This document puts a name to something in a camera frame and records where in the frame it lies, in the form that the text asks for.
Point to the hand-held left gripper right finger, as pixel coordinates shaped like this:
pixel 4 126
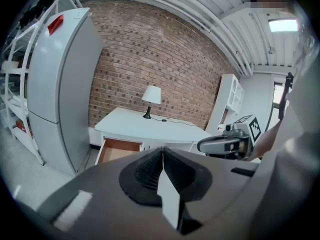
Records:
pixel 187 176

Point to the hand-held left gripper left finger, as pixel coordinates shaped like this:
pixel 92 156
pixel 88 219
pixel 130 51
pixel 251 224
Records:
pixel 140 179

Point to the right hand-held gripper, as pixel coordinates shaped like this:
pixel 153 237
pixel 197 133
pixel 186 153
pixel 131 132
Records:
pixel 217 144

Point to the white drawer wooden inside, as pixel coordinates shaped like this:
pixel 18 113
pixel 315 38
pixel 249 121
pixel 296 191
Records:
pixel 117 151

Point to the person's right forearm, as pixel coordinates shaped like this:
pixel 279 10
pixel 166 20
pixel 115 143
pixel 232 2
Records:
pixel 267 139

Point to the white shelf cabinet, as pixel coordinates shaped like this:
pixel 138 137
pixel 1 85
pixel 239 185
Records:
pixel 226 94

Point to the white desk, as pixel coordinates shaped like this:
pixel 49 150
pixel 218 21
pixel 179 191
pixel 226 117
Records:
pixel 140 126

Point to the white shade table lamp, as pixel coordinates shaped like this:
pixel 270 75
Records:
pixel 151 95

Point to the white ceiling pipe bundle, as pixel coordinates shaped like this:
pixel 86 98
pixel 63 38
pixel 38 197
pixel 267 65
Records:
pixel 243 64

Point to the person's white t-shirt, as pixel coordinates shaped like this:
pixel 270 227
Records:
pixel 297 104

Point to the grey two-door refrigerator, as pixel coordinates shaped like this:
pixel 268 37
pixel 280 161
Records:
pixel 55 84

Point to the small red box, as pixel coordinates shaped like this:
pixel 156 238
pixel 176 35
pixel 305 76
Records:
pixel 21 127

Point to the square ceiling light panel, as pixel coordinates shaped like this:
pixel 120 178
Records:
pixel 283 25

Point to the white metal shelving rack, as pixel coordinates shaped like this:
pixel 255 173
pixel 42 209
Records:
pixel 12 71

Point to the black bundled items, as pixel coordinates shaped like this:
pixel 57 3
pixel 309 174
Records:
pixel 37 7

